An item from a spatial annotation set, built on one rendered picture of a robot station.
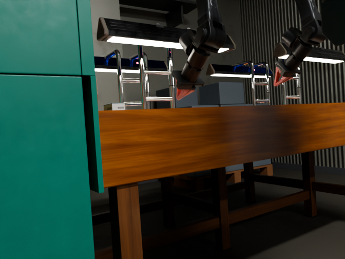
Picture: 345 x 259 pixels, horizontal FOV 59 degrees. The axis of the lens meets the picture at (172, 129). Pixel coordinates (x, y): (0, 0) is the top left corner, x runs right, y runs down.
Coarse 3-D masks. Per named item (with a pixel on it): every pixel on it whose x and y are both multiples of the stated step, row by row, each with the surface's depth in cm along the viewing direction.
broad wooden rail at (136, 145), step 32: (128, 128) 76; (160, 128) 81; (192, 128) 87; (224, 128) 94; (256, 128) 102; (288, 128) 111; (320, 128) 122; (128, 160) 76; (160, 160) 81; (192, 160) 87; (224, 160) 94; (256, 160) 102
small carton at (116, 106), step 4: (108, 104) 79; (112, 104) 77; (116, 104) 78; (120, 104) 78; (124, 104) 79; (104, 108) 82; (108, 108) 79; (112, 108) 77; (116, 108) 78; (120, 108) 78; (124, 108) 79
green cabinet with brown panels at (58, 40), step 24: (0, 0) 58; (24, 0) 60; (48, 0) 63; (72, 0) 66; (0, 24) 58; (24, 24) 60; (48, 24) 63; (72, 24) 66; (0, 48) 58; (24, 48) 60; (48, 48) 63; (72, 48) 65; (0, 72) 58; (24, 72) 60; (48, 72) 63; (72, 72) 65
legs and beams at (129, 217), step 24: (312, 168) 216; (120, 192) 76; (168, 192) 215; (216, 192) 170; (312, 192) 216; (336, 192) 201; (96, 216) 190; (120, 216) 76; (168, 216) 217; (216, 216) 171; (240, 216) 179; (312, 216) 215; (120, 240) 76; (144, 240) 144; (168, 240) 151; (216, 240) 173
